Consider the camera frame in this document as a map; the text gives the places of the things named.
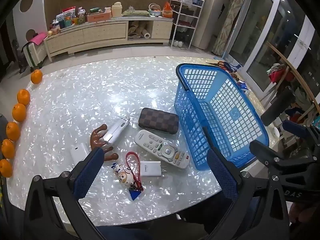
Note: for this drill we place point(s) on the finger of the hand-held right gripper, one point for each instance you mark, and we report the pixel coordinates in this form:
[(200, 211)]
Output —
[(295, 130), (265, 152)]

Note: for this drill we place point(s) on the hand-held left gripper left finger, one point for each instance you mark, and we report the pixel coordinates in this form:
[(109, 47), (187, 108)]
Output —
[(87, 175)]

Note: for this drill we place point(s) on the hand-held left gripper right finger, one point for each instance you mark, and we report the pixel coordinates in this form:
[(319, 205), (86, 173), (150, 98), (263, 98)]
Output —
[(222, 177)]

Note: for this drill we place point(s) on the white USB dongle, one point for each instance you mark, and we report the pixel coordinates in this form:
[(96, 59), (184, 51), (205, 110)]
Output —
[(77, 153)]

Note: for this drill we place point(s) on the brown antler-shaped massager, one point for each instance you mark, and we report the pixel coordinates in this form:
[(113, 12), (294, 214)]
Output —
[(97, 135)]

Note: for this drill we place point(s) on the slim white silver gadget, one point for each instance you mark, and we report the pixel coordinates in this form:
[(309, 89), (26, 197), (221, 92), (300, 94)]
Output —
[(115, 131)]

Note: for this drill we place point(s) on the white charger plug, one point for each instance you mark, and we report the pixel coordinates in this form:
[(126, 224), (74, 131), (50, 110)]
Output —
[(149, 170)]

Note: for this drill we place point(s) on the blue plastic mesh basket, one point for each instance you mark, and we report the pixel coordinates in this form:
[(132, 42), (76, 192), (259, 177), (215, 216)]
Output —
[(190, 120)]

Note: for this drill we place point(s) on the white remote control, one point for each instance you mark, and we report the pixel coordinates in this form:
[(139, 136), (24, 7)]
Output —
[(160, 147)]

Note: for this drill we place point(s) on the brown checkered case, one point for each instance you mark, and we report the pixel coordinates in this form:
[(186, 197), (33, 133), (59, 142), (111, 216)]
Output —
[(158, 120)]

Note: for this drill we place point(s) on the person's right hand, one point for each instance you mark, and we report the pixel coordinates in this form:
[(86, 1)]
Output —
[(303, 215)]

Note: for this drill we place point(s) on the white round device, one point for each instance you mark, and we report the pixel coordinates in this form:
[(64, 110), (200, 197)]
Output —
[(276, 132)]

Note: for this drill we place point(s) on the black cylinder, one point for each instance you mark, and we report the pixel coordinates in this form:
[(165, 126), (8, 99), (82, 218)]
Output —
[(277, 107)]

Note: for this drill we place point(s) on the red clothes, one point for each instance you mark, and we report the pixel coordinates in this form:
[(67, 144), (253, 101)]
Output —
[(276, 71)]

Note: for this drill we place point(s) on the wooden chair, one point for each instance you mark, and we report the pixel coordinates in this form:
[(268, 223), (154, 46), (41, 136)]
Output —
[(290, 65)]

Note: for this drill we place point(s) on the blue tissue packet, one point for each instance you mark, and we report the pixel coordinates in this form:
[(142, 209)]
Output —
[(243, 86)]

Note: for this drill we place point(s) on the brown nut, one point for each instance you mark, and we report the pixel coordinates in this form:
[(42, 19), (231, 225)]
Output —
[(235, 75)]

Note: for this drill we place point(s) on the blue white cloth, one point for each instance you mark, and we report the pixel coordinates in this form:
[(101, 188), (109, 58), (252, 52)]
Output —
[(235, 66)]

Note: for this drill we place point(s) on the sliding glass door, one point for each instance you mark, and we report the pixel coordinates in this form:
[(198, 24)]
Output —
[(262, 30)]

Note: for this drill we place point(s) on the row of oranges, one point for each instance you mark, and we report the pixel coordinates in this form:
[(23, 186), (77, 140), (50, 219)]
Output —
[(36, 77)]

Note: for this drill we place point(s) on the patterned curtain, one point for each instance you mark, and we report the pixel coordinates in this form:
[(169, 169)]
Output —
[(231, 20)]

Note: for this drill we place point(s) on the green white suitcase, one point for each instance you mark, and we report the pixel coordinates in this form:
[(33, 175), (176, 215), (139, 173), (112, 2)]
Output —
[(32, 53)]

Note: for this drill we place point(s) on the pair of white shoes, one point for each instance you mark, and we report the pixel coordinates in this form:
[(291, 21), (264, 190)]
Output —
[(178, 43)]

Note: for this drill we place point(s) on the long beige cabinet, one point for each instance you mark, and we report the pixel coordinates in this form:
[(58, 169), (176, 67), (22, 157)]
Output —
[(107, 33)]

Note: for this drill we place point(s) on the plain beige curtain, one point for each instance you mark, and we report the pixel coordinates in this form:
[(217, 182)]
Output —
[(210, 12)]

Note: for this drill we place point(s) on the pink folder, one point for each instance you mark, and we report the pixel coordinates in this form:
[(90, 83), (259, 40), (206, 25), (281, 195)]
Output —
[(37, 38)]

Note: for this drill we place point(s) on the white paper roll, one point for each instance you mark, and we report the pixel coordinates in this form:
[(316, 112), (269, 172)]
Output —
[(144, 34)]

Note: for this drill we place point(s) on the white metal shelf rack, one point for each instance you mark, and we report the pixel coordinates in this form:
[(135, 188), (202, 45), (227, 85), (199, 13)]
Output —
[(186, 20)]

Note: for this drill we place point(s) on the cluster of bottles and packets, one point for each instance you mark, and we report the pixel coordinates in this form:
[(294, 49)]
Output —
[(66, 20)]

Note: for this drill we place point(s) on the orange storage box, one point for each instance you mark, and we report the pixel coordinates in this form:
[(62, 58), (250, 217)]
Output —
[(98, 17)]

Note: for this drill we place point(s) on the cream plastic jar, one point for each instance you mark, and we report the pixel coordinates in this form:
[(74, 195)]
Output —
[(116, 10)]

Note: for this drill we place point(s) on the green cushion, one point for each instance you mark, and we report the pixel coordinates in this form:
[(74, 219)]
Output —
[(135, 13)]

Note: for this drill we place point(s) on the orange bag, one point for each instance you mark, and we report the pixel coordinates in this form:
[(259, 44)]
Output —
[(167, 10)]

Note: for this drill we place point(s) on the stack of bowls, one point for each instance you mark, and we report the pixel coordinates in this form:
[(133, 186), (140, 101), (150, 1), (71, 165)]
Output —
[(155, 8)]

